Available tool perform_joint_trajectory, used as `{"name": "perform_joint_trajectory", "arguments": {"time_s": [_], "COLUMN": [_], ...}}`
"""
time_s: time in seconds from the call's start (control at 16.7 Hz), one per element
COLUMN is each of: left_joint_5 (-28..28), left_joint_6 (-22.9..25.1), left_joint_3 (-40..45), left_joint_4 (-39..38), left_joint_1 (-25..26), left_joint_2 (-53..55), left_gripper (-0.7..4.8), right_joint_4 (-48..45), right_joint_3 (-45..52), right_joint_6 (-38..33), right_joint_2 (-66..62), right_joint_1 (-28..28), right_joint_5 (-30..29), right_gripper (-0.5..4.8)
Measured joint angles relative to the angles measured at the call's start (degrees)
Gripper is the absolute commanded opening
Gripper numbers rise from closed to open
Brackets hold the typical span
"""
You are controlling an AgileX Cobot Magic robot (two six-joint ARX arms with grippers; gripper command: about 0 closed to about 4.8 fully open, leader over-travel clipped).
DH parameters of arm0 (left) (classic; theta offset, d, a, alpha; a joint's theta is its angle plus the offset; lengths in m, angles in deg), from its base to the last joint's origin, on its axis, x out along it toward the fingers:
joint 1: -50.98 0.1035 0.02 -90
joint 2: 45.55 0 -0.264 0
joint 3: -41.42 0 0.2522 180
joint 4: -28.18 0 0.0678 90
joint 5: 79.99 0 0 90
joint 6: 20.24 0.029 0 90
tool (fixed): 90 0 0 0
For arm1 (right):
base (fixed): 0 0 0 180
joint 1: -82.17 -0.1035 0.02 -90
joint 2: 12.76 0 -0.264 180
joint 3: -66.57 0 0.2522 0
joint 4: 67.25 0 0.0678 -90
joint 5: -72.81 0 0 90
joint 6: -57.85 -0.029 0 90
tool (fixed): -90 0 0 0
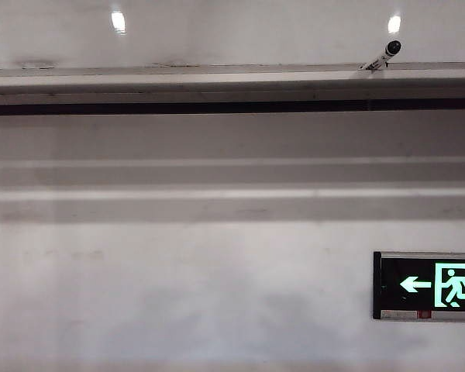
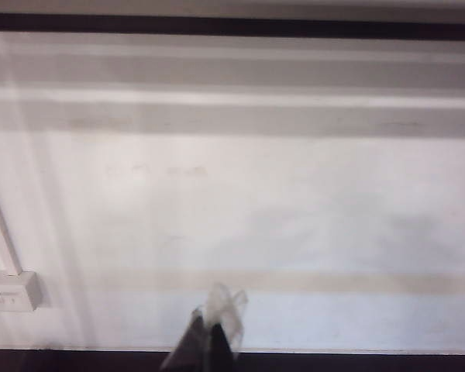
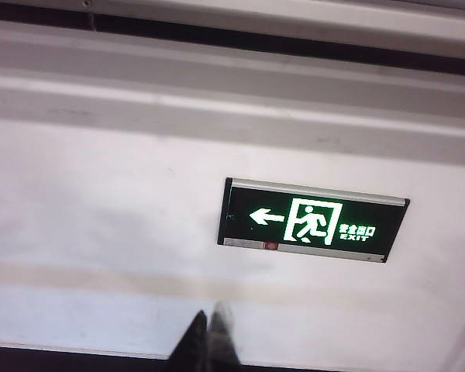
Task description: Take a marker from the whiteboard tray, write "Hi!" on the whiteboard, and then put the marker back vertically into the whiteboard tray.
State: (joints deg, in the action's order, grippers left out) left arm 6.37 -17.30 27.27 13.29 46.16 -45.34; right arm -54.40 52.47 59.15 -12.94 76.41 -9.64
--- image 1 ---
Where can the white marker with barcode label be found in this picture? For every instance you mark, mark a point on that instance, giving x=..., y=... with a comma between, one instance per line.
x=383, y=57

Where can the aluminium whiteboard tray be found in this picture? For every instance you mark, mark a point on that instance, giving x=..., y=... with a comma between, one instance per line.
x=217, y=87

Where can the green emergency exit sign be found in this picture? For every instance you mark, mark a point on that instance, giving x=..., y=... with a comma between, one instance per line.
x=410, y=284

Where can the white whiteboard with aluminium frame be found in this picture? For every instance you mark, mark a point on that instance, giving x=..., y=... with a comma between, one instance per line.
x=232, y=35

